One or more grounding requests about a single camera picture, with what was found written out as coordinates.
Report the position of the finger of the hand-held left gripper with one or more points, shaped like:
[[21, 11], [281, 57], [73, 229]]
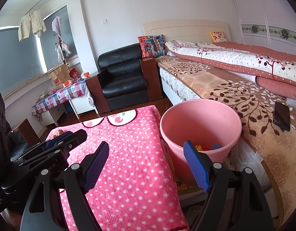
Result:
[[75, 137], [59, 138]]

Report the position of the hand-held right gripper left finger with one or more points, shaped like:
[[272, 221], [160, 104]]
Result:
[[96, 168]]

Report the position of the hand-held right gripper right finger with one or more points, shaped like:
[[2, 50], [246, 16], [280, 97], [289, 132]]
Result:
[[196, 166]]

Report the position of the yellow foam fruit net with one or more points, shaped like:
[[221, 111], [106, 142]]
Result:
[[200, 147]]

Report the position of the blue foam fruit net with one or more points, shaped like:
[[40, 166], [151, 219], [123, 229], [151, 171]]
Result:
[[215, 146]]

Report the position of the pink plastic bucket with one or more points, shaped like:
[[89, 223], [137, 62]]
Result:
[[201, 120]]

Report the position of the yellow cardboard box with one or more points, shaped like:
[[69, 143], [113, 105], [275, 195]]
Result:
[[184, 185]]

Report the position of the white side table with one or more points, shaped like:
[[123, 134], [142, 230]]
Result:
[[80, 104]]

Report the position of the black leather armchair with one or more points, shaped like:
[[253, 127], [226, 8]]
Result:
[[124, 84], [18, 146]]

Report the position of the checkered tablecloth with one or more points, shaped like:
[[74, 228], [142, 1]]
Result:
[[61, 93]]

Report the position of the pink polka dot blanket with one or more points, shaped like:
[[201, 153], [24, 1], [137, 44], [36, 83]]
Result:
[[138, 149]]

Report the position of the orange box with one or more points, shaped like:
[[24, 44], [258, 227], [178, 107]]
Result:
[[67, 84]]

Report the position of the brown paper bag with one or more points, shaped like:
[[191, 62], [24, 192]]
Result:
[[59, 77]]

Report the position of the red bag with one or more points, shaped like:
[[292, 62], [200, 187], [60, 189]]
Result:
[[74, 73]]

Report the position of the orange and white packet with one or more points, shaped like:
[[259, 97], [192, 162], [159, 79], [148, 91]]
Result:
[[86, 74]]

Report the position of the white bed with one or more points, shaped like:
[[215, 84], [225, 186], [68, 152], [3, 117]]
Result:
[[174, 89]]

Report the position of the brown leaf pattern blanket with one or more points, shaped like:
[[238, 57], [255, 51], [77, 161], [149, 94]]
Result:
[[222, 89]]

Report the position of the white hanging garment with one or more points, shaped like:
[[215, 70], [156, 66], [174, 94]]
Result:
[[62, 50]]

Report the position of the grey window blind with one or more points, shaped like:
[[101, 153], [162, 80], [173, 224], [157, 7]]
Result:
[[66, 28], [15, 60]]

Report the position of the wooden coat rack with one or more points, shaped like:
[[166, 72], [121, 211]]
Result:
[[60, 39]]

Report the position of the black smartphone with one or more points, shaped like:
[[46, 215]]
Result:
[[281, 115]]

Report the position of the pale pink hanging cloth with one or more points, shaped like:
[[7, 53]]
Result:
[[57, 25]]

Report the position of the white and pink quilt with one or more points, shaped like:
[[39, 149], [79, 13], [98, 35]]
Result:
[[234, 57]]

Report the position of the cream hanging jacket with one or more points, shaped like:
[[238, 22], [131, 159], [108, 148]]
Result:
[[31, 25]]

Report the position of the colourful printed cushion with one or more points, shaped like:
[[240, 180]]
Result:
[[151, 46]]

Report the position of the yellow flowered cushion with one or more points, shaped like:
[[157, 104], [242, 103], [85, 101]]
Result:
[[218, 36]]

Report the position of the white wardrobe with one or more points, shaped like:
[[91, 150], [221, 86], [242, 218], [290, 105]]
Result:
[[258, 9]]

